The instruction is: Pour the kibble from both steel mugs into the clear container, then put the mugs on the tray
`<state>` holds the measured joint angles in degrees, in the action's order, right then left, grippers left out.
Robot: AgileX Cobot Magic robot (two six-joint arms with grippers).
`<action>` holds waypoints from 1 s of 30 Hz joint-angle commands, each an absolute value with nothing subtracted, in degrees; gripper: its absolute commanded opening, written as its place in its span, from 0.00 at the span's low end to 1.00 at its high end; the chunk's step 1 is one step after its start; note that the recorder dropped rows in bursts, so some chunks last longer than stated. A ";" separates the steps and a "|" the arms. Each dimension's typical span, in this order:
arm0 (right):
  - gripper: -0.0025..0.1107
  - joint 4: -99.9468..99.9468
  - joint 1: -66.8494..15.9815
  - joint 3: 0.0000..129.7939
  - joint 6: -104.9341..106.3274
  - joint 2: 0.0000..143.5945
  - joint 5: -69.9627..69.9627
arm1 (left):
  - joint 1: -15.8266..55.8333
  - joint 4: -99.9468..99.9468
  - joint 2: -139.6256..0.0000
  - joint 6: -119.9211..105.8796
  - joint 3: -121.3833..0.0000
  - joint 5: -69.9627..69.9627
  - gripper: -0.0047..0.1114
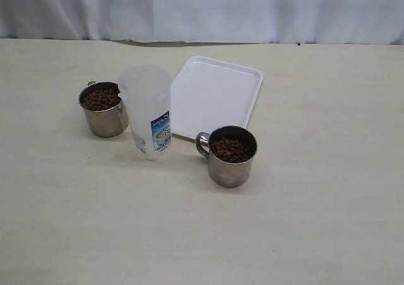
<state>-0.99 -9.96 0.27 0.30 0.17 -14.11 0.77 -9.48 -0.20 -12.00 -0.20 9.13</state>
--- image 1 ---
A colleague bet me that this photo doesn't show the clear plastic container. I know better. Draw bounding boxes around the clear plastic container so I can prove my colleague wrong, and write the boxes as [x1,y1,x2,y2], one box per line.
[118,64,172,160]

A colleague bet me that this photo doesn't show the right steel mug with kibble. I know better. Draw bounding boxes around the right steel mug with kibble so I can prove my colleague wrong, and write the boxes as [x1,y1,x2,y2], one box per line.
[196,125,258,188]

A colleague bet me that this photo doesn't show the white plastic tray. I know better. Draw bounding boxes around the white plastic tray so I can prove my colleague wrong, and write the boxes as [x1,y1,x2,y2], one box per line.
[170,56,263,140]

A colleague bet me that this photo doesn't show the white backdrop curtain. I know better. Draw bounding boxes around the white backdrop curtain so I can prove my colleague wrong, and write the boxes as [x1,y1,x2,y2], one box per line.
[1,0,403,44]

